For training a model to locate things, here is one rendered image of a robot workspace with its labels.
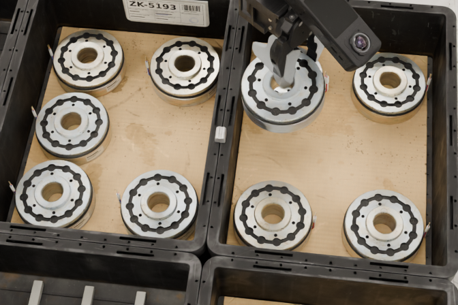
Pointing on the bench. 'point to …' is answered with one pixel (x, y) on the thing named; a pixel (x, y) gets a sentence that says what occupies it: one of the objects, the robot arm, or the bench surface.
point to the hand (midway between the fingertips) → (301, 71)
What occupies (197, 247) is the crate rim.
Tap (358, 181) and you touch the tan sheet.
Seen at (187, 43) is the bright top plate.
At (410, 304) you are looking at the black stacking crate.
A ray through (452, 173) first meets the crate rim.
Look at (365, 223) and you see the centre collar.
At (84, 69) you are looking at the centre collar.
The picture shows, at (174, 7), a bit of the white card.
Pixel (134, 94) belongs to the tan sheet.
